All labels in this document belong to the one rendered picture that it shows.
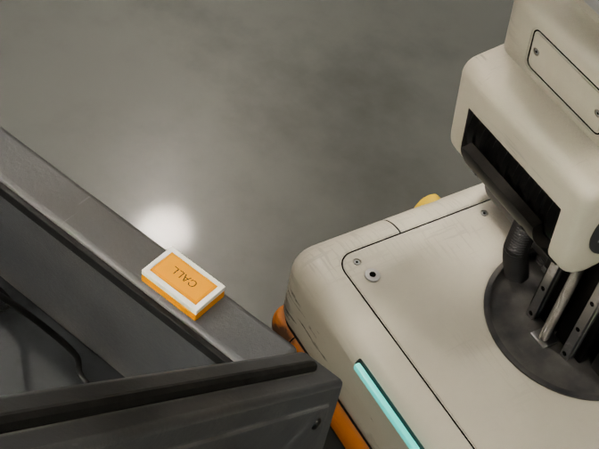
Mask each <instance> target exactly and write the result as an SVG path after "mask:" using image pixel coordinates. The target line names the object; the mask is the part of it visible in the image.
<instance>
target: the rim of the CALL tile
mask: <svg viewBox="0 0 599 449"><path fill-rule="evenodd" d="M171 252H173V253H174V254H175V255H177V256H178V257H180V258H181V259H182V260H184V261H185V262H186V263H187V264H188V265H190V266H191V267H192V268H194V269H195V270H196V271H198V272H199V273H201V274H202V275H203V276H205V277H206V278H207V279H209V280H210V281H211V282H213V283H215V284H216V285H217V287H216V288H215V289H214V290H213V291H211V292H210V294H209V295H208V296H206V297H205V298H204V299H203V300H202V301H200V302H199V303H198V304H197V305H195V304H194V303H193V302H191V301H190V300H189V299H187V298H186V297H184V296H183V295H182V294H181V293H179V292H178V291H177V290H175V289H174V288H172V287H171V286H170V285H168V284H167V283H166V282H164V281H163V280H162V279H161V278H160V277H159V276H157V275H156V274H155V273H153V272H152V271H150V269H152V268H153V267H154V266H155V265H157V264H158V263H159V262H160V261H161V260H162V259H163V258H165V257H166V256H167V255H169V254H170V253H171ZM142 275H144V276H145V277H146V278H147V279H149V280H150V281H151V282H153V283H154V284H156V285H157V286H158V287H160V288H161V289H162V290H164V291H165V292H166V293H168V294H169V295H170V296H171V297H172V298H174V299H175V300H176V301H177V302H179V303H180V304H181V305H183V306H184V307H186V308H187V309H188V310H190V311H191V312H192V313H193V314H195V315H197V314H198V313H199V312H200V311H201V310H202V309H203V308H204V307H205V306H207V305H208V304H209V303H210V302H211V301H213V300H214V299H215V298H216V297H217V296H219V295H220V294H221V293H222V292H223V291H224V290H225V289H226V286H225V285H223V284H222V283H221V282H219V281H218V280H216V279H215V278H214V277H212V276H211V275H210V274H208V273H207V272H205V271H204V270H203V269H201V268H200V267H198V266H197V265H196V264H195V263H194V262H192V261H191V260H190V259H188V258H187V257H185V256H184V255H183V254H181V253H180V252H179V251H177V250H176V249H174V248H173V247H170V248H169V249H168V250H166V251H165V252H164V253H162V254H161V255H160V256H159V257H157V258H156V259H155V260H153V261H152V262H151V263H150V264H149V265H148V266H146V267H145V268H144V269H143V270H142Z"/></svg>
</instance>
